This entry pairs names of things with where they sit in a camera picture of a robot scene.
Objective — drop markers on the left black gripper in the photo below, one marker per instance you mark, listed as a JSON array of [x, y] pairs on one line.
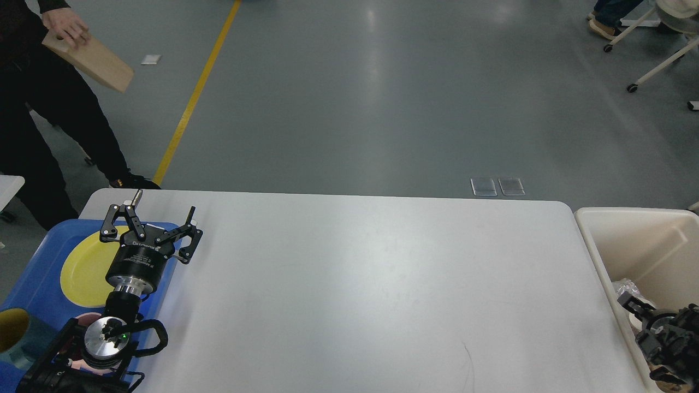
[[139, 263]]

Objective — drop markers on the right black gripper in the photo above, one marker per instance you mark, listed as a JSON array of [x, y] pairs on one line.
[[653, 321]]

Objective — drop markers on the yellow round plate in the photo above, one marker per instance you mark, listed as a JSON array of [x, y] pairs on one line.
[[82, 277]]

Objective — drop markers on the pink ribbed mug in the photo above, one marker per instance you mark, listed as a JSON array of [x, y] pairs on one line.
[[72, 349]]

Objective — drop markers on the dark teal mug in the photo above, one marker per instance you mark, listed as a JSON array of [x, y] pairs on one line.
[[24, 337]]

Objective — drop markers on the white paper cup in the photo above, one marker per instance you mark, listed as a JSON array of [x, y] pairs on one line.
[[635, 323]]

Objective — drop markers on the clear plastic wrap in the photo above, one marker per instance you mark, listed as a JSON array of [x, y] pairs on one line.
[[626, 285]]

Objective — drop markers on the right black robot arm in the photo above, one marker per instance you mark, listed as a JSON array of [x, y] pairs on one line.
[[668, 340]]

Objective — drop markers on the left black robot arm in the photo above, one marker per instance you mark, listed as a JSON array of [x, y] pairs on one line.
[[108, 343]]

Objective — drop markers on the beige plastic bin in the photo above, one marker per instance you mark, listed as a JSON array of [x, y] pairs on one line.
[[657, 249]]

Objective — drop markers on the blue plastic tray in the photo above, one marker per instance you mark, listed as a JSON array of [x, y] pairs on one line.
[[39, 290]]

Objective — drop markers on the white side table corner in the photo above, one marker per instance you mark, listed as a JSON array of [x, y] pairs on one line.
[[10, 185]]

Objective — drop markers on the person in dark clothes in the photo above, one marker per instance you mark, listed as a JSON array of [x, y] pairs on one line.
[[35, 78]]

